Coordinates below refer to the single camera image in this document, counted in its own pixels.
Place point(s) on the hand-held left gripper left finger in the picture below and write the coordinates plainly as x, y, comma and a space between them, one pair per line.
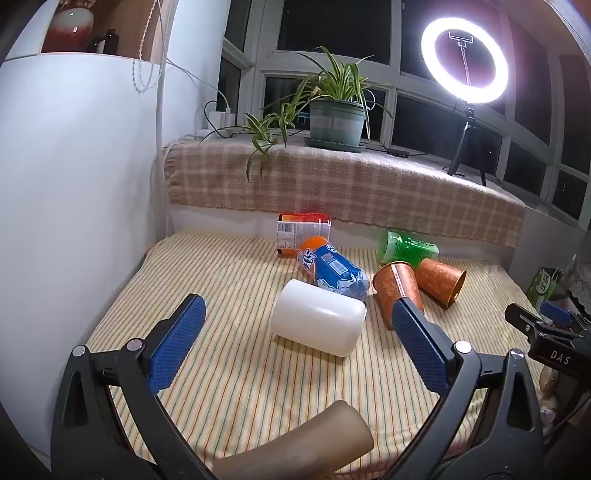
178, 342

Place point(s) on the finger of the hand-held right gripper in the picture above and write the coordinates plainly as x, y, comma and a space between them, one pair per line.
521, 317
556, 312

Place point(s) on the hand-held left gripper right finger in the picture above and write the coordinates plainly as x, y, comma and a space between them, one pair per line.
418, 342

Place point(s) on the white cup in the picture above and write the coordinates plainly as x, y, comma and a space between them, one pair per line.
318, 318

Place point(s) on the copper patterned cup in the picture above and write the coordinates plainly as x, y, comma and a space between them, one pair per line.
397, 284
438, 279

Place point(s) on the green printed cup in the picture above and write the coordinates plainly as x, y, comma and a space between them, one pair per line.
406, 249

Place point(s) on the tan cup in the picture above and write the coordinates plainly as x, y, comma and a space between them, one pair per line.
304, 443

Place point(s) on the green box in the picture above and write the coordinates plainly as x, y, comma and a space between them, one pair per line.
544, 286

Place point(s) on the striped bed sheet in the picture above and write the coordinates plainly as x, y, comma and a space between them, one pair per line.
240, 369

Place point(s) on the plaid blanket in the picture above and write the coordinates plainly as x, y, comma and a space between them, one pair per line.
369, 189

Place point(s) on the white red carton box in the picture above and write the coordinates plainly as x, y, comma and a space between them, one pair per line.
295, 230

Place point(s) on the white cabinet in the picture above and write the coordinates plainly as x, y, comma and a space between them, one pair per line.
78, 194

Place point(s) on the black tripod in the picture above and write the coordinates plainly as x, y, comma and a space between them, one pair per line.
467, 134

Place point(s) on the small black device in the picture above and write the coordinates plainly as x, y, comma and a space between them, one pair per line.
399, 151

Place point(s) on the green pot saucer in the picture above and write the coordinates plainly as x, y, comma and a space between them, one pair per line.
334, 146

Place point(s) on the white power strip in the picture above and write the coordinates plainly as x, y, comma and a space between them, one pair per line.
219, 131

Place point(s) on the green plant pot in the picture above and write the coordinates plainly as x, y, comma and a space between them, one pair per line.
336, 122

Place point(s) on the spider plant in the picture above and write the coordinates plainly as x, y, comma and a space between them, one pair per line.
330, 78

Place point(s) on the dark bottle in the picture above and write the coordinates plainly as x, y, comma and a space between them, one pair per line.
110, 44

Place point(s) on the red and white vase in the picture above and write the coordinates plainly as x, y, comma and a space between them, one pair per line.
69, 27

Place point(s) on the white window frame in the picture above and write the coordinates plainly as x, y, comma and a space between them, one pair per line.
259, 60

